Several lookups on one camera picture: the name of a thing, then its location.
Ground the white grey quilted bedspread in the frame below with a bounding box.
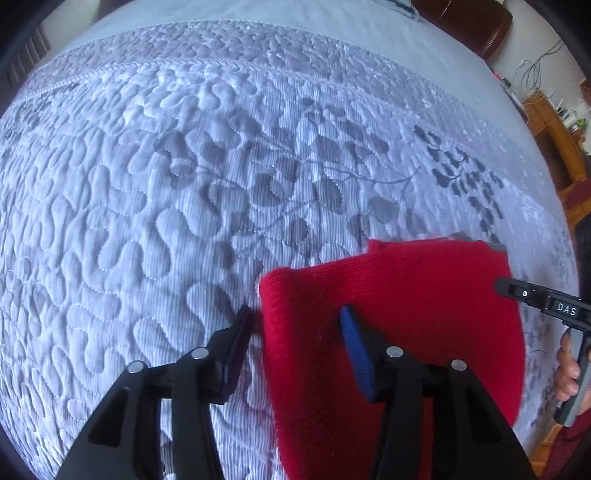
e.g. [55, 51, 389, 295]
[0, 0, 581, 480]

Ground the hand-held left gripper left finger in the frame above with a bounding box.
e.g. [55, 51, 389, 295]
[55, 305, 256, 480]

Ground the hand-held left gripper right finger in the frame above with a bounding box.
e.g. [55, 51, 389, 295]
[340, 304, 539, 480]

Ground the person's right hand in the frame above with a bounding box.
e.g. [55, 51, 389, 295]
[555, 330, 583, 403]

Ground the person's right forearm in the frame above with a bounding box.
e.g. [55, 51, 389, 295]
[547, 425, 590, 472]

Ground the wooden cabinet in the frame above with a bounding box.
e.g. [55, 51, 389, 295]
[521, 91, 591, 219]

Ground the red knit sweater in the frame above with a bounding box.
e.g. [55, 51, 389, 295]
[257, 237, 526, 480]

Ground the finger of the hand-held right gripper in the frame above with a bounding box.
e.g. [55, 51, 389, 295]
[493, 276, 546, 309]

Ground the grey pleated curtain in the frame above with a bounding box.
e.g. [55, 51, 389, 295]
[6, 31, 49, 85]

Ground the dark wooden headboard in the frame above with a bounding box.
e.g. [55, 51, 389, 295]
[411, 0, 515, 59]

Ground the black cable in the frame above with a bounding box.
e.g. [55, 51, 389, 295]
[514, 39, 565, 94]

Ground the dark red cushion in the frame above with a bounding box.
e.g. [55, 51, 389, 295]
[560, 179, 591, 228]

